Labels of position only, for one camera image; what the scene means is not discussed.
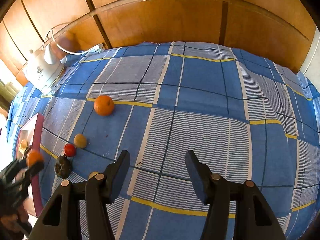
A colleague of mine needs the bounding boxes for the white ceramic kettle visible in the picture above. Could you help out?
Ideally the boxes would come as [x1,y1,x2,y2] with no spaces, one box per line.
[24,37,66,93]

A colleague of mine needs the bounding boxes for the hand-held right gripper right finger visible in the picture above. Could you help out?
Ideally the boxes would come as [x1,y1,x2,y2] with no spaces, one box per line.
[185,150,287,240]

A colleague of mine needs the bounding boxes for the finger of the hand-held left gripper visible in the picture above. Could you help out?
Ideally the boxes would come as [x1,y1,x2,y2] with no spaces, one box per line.
[24,162,45,183]
[2,159,27,178]

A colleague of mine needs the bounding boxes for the small red fruit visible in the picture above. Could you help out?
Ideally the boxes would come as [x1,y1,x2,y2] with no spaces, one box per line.
[63,143,77,157]

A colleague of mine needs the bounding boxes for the pink tray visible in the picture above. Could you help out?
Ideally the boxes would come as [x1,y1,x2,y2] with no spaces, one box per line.
[18,112,45,218]

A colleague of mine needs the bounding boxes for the blue plaid cloth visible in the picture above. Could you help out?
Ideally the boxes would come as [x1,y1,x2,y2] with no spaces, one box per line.
[6,41,320,240]

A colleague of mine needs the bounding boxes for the white power cable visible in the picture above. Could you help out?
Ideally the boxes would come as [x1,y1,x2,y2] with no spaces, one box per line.
[42,29,97,55]

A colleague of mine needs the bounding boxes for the orange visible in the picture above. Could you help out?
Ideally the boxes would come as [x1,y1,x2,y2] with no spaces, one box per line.
[26,150,43,167]
[94,95,115,117]

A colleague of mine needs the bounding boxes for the wooden wardrobe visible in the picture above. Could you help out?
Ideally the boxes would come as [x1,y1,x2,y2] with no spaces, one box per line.
[0,0,320,85]

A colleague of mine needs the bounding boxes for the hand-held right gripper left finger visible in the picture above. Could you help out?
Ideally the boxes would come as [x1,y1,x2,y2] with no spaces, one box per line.
[29,150,131,240]

